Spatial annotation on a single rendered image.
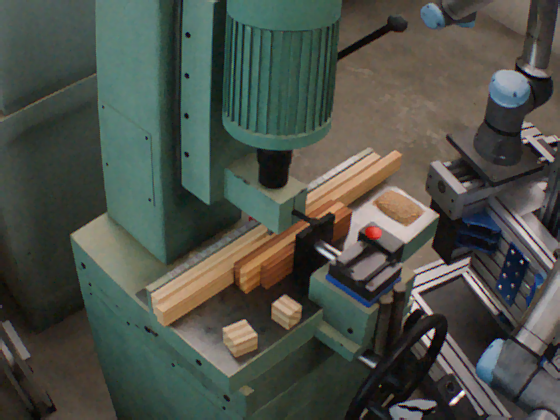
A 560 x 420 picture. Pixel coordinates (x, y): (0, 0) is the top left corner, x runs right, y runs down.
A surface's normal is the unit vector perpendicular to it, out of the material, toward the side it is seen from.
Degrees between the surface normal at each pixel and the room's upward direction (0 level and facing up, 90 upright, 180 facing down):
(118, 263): 0
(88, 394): 0
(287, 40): 90
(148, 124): 90
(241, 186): 90
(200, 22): 90
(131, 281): 0
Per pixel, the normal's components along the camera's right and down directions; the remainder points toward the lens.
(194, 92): -0.69, 0.44
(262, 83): -0.31, 0.61
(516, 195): 0.05, -0.76
